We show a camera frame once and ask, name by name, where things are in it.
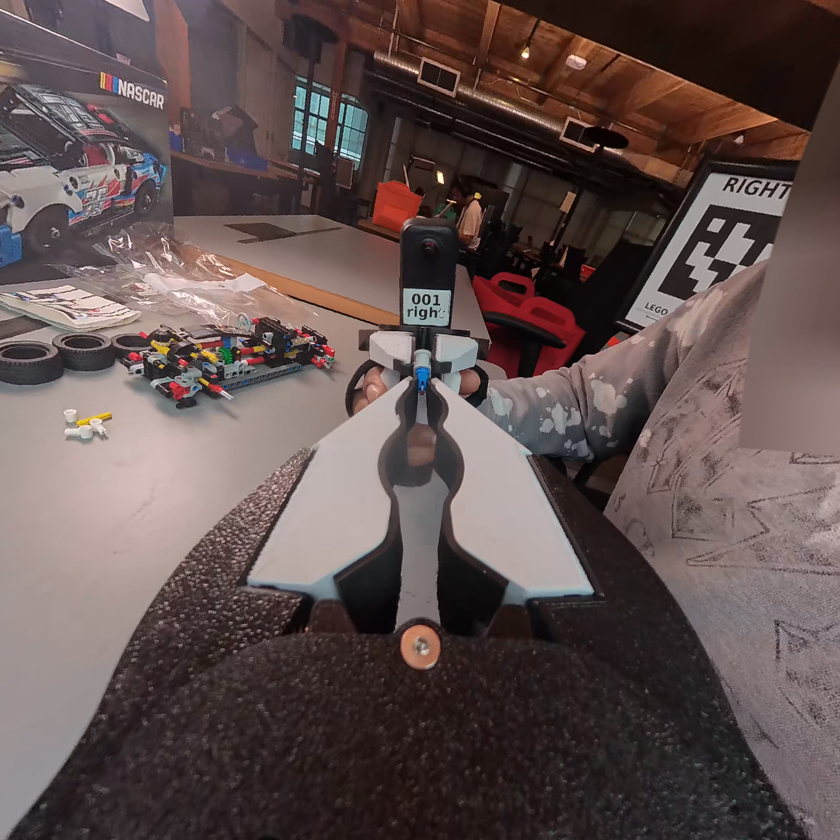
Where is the paned window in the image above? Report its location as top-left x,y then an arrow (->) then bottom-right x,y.
292,73 -> 370,158

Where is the wooden workbench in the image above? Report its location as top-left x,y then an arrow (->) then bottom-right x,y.
169,147 -> 319,217

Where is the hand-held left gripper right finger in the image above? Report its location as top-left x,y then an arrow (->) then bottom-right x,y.
425,379 -> 596,635

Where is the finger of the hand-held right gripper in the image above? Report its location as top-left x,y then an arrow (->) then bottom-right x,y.
369,332 -> 416,388
430,333 -> 481,392

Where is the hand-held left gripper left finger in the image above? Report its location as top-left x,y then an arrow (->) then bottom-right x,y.
247,382 -> 416,635

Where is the black and white marker sign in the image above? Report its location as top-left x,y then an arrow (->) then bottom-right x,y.
616,154 -> 802,333

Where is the grey desk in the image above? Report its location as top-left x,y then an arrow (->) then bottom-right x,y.
0,262 -> 500,834

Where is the person's right hand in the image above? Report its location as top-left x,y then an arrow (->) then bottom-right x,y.
354,366 -> 389,414

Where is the grey table with wooden edge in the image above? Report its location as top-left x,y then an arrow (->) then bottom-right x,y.
174,213 -> 487,329

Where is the person's right forearm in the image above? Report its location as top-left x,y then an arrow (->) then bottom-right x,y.
486,262 -> 769,460

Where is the brick-built toy car chassis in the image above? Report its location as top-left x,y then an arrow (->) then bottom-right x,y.
120,315 -> 338,412

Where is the clear plastic bag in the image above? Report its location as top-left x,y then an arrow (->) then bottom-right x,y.
49,220 -> 329,329

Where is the metal air duct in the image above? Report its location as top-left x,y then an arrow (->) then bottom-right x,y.
367,51 -> 664,155

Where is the orange bin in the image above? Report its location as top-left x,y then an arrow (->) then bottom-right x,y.
374,180 -> 425,235

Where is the red plastic tote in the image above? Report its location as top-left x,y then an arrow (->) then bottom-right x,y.
472,272 -> 534,329
502,297 -> 587,378

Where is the black toy car box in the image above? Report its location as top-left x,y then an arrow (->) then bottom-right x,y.
0,0 -> 175,271

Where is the sticker sheet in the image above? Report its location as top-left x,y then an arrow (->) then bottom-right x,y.
0,285 -> 141,330

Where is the white air vent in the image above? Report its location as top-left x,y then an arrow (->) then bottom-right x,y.
417,56 -> 461,97
560,116 -> 601,153

